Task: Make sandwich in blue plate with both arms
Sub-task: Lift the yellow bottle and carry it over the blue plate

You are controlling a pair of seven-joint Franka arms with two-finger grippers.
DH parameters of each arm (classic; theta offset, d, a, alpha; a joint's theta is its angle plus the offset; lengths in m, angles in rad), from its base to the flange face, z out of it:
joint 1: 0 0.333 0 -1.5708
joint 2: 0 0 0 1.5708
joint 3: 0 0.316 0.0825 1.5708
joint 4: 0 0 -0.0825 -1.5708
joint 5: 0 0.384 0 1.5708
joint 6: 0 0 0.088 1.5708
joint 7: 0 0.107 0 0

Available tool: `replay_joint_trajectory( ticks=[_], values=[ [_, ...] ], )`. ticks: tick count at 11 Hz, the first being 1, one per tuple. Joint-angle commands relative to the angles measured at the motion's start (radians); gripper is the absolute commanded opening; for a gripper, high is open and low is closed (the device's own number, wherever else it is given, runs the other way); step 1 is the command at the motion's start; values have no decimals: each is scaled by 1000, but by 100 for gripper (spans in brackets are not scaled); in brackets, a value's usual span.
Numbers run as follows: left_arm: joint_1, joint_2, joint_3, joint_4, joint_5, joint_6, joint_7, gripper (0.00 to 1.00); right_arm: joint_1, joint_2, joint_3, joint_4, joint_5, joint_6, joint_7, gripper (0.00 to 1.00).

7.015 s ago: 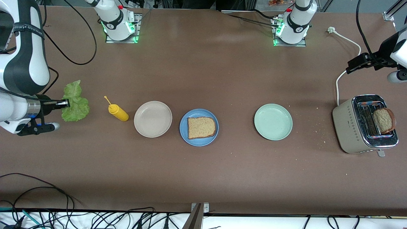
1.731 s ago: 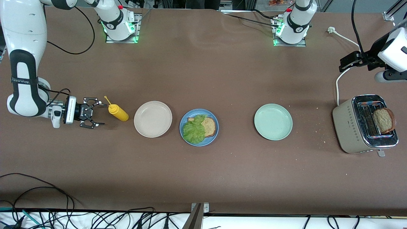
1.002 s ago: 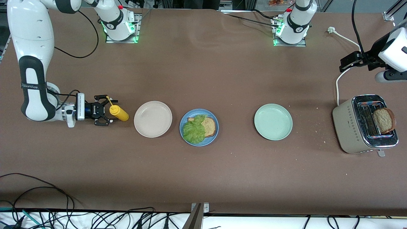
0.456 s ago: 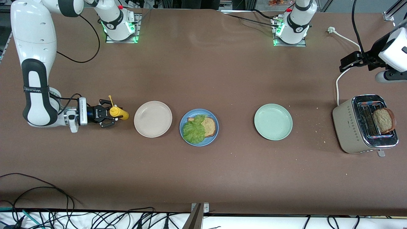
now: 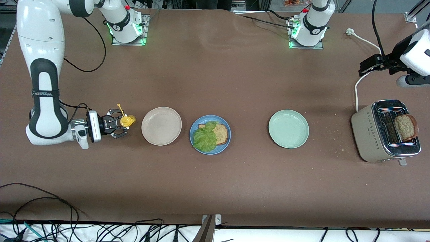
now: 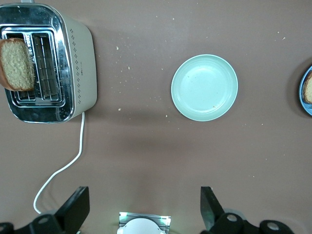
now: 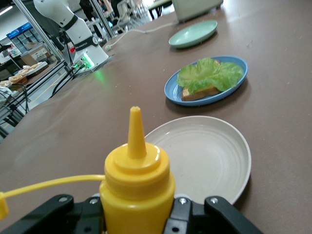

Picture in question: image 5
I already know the yellow mustard squeeze bottle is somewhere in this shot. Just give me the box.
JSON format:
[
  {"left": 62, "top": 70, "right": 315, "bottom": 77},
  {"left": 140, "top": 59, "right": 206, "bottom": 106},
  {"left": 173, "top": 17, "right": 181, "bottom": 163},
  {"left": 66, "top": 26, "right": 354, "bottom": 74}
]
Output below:
[{"left": 117, "top": 103, "right": 136, "bottom": 128}]

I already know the brown bread slice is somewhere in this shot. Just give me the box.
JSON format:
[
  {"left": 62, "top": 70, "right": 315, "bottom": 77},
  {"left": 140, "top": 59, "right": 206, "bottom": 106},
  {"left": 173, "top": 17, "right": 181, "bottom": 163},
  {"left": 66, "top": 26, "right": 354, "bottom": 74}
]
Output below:
[
  {"left": 394, "top": 114, "right": 419, "bottom": 142},
  {"left": 200, "top": 124, "right": 229, "bottom": 146}
]

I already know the green lettuce leaf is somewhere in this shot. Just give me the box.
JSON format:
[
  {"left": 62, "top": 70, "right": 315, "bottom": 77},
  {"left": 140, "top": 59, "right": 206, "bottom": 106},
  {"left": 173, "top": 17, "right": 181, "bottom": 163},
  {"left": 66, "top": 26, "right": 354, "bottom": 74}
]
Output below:
[{"left": 192, "top": 121, "right": 219, "bottom": 152}]

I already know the beige plate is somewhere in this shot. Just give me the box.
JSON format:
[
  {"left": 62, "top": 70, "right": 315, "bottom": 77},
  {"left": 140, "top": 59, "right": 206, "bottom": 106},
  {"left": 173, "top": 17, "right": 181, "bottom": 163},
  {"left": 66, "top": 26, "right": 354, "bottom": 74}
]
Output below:
[{"left": 141, "top": 106, "right": 182, "bottom": 146}]

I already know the mint green plate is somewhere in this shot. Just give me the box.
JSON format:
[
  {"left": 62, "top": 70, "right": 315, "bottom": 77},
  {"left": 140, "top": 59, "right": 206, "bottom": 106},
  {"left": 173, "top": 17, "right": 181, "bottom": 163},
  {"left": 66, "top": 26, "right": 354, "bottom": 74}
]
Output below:
[{"left": 268, "top": 109, "right": 310, "bottom": 149}]

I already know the blue plate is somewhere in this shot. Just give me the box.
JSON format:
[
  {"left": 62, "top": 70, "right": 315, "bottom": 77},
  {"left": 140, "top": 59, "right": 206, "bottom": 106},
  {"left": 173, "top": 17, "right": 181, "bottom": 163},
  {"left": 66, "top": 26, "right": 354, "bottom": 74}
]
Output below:
[{"left": 189, "top": 115, "right": 232, "bottom": 155}]

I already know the beige chrome two-slot toaster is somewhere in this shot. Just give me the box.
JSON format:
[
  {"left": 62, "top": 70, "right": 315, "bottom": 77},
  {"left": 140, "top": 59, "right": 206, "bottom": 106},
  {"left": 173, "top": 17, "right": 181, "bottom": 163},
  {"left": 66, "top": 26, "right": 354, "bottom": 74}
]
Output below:
[{"left": 351, "top": 99, "right": 421, "bottom": 166}]

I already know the white lower board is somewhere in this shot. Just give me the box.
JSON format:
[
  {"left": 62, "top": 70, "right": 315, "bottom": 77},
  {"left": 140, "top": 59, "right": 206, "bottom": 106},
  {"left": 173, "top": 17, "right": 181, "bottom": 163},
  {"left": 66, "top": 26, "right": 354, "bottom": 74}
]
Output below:
[{"left": 0, "top": 222, "right": 430, "bottom": 242}]

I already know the white toaster power cord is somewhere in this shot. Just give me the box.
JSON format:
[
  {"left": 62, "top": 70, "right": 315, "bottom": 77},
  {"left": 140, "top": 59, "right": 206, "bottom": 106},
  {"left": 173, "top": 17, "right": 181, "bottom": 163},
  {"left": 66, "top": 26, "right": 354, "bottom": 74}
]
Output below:
[{"left": 346, "top": 28, "right": 382, "bottom": 112}]

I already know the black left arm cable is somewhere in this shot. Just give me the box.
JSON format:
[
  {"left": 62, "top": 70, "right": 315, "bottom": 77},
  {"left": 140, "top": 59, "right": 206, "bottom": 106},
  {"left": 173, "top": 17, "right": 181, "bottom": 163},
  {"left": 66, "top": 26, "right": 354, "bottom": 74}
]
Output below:
[{"left": 371, "top": 0, "right": 385, "bottom": 57}]

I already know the aluminium frame rail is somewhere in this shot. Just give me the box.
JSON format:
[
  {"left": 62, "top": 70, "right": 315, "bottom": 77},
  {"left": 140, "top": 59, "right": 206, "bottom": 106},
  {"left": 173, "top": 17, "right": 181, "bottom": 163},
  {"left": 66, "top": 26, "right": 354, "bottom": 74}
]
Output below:
[{"left": 404, "top": 0, "right": 430, "bottom": 23}]

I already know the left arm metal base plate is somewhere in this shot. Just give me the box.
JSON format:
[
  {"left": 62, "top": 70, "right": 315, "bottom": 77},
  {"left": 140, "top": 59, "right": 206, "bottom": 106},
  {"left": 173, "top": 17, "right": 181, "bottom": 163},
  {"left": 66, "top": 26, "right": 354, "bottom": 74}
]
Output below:
[{"left": 287, "top": 18, "right": 325, "bottom": 50}]

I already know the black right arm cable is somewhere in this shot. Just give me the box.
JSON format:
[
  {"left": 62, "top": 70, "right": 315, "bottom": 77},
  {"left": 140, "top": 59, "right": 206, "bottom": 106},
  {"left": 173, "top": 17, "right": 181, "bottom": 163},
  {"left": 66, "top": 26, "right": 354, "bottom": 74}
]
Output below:
[{"left": 59, "top": 17, "right": 107, "bottom": 116}]

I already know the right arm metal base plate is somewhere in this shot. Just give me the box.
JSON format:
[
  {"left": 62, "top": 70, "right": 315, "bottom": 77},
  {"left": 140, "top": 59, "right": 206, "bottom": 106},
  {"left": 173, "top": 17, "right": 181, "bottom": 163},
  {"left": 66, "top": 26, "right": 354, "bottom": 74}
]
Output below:
[{"left": 111, "top": 13, "right": 150, "bottom": 46}]

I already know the long looping black cable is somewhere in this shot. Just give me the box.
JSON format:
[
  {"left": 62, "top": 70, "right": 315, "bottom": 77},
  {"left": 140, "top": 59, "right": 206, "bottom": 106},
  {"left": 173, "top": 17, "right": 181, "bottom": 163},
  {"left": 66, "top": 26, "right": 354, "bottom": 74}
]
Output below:
[{"left": 0, "top": 183, "right": 79, "bottom": 242}]

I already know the black cable by arm base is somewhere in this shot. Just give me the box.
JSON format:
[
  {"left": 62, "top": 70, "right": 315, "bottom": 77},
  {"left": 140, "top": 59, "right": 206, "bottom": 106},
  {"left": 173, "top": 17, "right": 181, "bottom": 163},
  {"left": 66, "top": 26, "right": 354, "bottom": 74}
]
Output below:
[{"left": 233, "top": 9, "right": 296, "bottom": 29}]

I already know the teal cable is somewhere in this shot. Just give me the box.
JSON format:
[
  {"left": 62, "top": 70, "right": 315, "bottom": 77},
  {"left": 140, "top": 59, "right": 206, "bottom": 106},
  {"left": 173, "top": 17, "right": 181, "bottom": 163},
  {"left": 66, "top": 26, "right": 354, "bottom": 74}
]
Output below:
[{"left": 0, "top": 219, "right": 44, "bottom": 242}]

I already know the metal table edge bracket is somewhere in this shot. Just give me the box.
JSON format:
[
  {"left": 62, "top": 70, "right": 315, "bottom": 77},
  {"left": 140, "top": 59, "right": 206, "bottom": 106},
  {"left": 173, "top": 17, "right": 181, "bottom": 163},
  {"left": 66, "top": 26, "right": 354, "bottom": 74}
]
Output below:
[{"left": 192, "top": 214, "right": 222, "bottom": 242}]

